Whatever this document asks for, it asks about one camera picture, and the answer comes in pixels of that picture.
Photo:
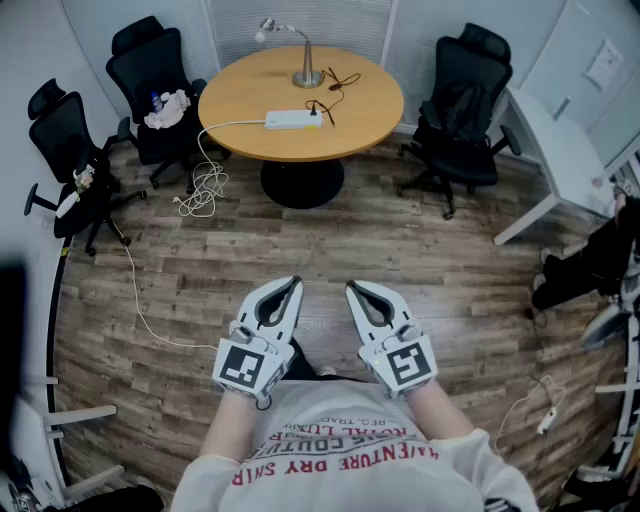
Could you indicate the black office chair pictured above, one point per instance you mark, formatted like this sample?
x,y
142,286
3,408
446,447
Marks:
x,y
67,145
465,155
160,145

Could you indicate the clear plastic water bottle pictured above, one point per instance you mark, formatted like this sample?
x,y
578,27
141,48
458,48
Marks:
x,y
157,102

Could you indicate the white metal rack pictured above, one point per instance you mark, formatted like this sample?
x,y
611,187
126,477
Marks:
x,y
631,390

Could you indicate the crumpled white cloth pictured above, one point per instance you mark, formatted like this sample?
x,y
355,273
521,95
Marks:
x,y
170,112

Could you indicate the white desk frame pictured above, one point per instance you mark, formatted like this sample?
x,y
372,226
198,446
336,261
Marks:
x,y
45,435

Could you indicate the small white floor power strip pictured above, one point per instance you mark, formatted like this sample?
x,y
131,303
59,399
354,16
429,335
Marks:
x,y
546,421

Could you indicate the black jacket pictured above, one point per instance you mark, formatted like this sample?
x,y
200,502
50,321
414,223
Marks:
x,y
457,115

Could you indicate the black monitor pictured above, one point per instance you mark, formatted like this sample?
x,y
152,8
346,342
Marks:
x,y
12,335

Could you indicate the person's black trouser leg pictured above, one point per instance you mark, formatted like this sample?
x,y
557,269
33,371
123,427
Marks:
x,y
302,362

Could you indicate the white paper sign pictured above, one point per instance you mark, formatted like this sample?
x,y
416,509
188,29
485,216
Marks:
x,y
603,64

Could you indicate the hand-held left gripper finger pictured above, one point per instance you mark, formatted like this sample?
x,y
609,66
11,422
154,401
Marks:
x,y
295,312
252,300

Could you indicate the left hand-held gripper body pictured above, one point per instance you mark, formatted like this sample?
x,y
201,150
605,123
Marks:
x,y
252,367

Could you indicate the round wooden table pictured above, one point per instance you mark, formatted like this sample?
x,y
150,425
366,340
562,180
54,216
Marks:
x,y
300,145

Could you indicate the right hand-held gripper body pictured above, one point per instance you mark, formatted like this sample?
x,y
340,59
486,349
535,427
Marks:
x,y
400,362

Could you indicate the person's left forearm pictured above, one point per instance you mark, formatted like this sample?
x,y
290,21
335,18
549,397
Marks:
x,y
232,425

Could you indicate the white rectangular desk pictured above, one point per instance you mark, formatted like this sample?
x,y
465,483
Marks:
x,y
555,150

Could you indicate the small flower bouquet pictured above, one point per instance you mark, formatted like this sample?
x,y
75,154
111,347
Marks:
x,y
82,180

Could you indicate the silver gooseneck desk lamp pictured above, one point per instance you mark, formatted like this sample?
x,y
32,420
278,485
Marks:
x,y
306,65

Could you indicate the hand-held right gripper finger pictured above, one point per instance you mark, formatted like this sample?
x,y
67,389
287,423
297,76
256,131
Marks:
x,y
361,315
395,305

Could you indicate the person's white printed shirt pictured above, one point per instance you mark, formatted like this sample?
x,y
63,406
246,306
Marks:
x,y
350,470

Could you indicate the person's right forearm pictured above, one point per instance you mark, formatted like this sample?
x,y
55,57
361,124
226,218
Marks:
x,y
440,412

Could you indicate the white door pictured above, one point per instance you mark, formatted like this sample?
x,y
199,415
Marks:
x,y
575,50

